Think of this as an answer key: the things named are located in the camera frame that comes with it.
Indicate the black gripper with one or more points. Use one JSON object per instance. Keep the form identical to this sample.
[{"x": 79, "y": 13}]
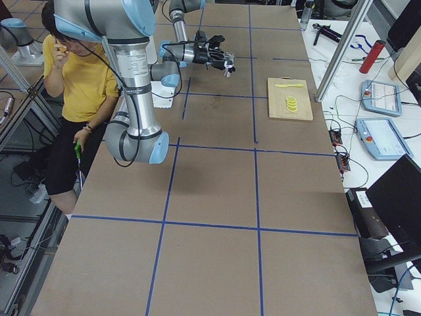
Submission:
[{"x": 199, "y": 56}]

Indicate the steel cocktail shaker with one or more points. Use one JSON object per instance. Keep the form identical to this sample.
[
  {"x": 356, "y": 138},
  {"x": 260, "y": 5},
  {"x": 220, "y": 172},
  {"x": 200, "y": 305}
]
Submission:
[{"x": 227, "y": 71}]

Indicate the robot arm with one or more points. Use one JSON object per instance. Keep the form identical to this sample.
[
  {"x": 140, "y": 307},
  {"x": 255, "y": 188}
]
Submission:
[
  {"x": 135, "y": 135},
  {"x": 178, "y": 54}
]

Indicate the bamboo cutting board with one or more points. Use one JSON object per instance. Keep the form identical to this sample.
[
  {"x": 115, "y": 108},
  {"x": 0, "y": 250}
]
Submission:
[{"x": 277, "y": 104}]

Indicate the yellow plastic knife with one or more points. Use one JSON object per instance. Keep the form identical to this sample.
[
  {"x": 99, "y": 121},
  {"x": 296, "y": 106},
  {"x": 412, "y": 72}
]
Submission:
[{"x": 289, "y": 85}]

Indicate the clear water bottle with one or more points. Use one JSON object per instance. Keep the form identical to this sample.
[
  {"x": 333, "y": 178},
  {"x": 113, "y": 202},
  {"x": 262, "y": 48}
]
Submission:
[{"x": 306, "y": 14}]

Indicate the black handheld tool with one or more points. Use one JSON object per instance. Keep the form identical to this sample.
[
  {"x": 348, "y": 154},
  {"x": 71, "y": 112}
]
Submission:
[{"x": 325, "y": 31}]

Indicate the person in yellow shirt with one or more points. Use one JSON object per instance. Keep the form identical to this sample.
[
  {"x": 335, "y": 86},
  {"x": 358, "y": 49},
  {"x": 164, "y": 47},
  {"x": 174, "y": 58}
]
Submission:
[{"x": 77, "y": 71}]

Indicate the orange circuit board upper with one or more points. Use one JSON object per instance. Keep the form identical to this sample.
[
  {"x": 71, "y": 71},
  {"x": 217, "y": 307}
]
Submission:
[{"x": 335, "y": 137}]

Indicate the orange circuit board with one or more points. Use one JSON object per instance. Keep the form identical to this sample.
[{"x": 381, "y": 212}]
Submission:
[
  {"x": 342, "y": 160},
  {"x": 335, "y": 137}
]

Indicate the red thermos bottle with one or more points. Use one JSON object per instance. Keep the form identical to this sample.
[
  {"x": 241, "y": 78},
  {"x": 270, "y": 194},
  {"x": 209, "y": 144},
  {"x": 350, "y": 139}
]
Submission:
[{"x": 370, "y": 59}]

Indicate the orange circuit board lower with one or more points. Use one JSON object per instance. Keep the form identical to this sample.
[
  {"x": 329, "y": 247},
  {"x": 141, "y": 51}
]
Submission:
[{"x": 342, "y": 160}]

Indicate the far teach pendant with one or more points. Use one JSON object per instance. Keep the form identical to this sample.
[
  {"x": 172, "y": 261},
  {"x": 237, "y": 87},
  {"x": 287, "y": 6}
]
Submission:
[{"x": 382, "y": 98}]

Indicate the teach pendant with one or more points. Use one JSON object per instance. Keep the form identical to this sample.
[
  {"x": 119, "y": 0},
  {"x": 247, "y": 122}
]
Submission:
[
  {"x": 381, "y": 138},
  {"x": 382, "y": 98}
]

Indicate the near teach pendant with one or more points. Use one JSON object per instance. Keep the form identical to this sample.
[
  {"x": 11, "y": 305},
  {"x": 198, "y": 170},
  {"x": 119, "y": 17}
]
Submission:
[{"x": 381, "y": 138}]

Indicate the black box with label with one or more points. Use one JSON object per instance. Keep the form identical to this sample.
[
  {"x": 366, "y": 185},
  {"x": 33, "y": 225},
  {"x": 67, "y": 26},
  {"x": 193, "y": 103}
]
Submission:
[{"x": 369, "y": 224}]

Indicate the black computer monitor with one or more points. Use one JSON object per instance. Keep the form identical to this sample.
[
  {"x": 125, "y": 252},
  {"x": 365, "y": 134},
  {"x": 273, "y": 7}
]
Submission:
[{"x": 395, "y": 197}]

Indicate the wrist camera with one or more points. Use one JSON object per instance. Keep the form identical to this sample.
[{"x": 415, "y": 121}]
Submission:
[{"x": 200, "y": 37}]

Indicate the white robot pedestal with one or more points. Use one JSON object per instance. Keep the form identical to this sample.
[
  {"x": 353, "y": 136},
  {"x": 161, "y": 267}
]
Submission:
[{"x": 163, "y": 96}]

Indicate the aluminium frame post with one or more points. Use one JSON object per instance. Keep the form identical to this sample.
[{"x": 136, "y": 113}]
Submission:
[{"x": 352, "y": 26}]

